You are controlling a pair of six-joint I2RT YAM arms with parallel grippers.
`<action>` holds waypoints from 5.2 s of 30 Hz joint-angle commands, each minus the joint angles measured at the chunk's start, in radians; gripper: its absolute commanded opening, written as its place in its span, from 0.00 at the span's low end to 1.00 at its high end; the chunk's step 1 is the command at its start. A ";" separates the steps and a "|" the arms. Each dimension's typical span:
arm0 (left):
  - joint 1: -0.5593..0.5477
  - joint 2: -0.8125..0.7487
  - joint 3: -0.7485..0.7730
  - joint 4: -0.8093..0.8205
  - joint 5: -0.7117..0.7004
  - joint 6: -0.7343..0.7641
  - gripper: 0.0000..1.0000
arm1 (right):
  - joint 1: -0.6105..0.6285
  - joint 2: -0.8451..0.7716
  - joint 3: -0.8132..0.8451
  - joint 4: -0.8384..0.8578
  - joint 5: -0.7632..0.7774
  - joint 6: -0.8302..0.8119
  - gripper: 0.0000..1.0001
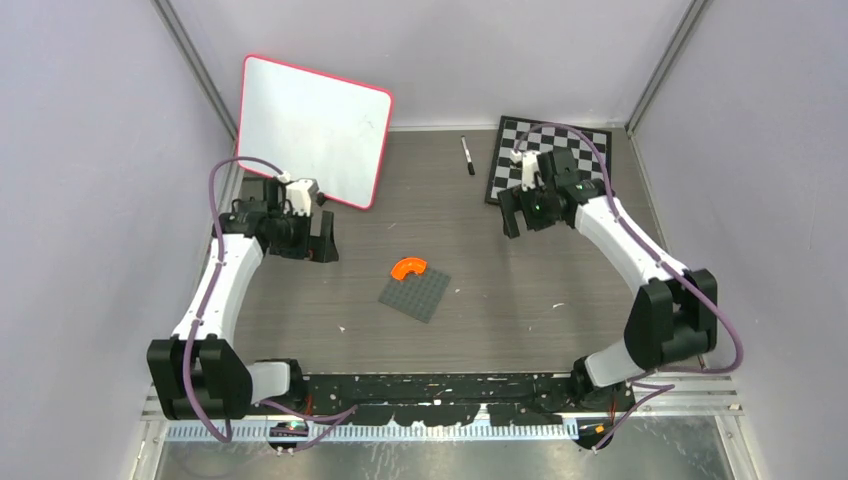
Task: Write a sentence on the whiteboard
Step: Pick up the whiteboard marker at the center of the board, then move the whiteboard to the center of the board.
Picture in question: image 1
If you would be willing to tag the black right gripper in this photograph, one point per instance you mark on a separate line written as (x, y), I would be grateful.
(515, 199)

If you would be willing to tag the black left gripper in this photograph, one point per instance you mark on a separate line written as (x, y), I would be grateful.
(319, 248)

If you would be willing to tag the white marker pen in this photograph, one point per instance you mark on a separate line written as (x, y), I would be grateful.
(468, 156)

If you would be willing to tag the white board with pink frame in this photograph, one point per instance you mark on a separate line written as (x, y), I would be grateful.
(315, 125)

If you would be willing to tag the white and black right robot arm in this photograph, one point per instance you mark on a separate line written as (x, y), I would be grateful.
(668, 322)

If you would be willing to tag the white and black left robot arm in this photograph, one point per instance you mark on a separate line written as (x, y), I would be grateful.
(196, 372)

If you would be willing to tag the orange curved pipe piece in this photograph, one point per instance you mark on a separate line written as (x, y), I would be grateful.
(407, 266)

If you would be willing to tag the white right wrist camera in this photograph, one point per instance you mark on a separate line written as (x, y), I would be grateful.
(531, 178)

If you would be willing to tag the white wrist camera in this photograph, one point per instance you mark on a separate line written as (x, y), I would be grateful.
(531, 178)
(299, 195)

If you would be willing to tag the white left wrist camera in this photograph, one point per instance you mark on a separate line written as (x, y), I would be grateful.
(299, 195)

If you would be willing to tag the grey studded base plate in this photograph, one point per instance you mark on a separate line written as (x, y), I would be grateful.
(417, 295)

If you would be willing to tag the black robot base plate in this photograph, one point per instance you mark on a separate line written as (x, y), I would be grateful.
(509, 399)

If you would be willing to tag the aluminium frame rail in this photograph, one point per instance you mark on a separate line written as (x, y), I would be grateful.
(437, 432)

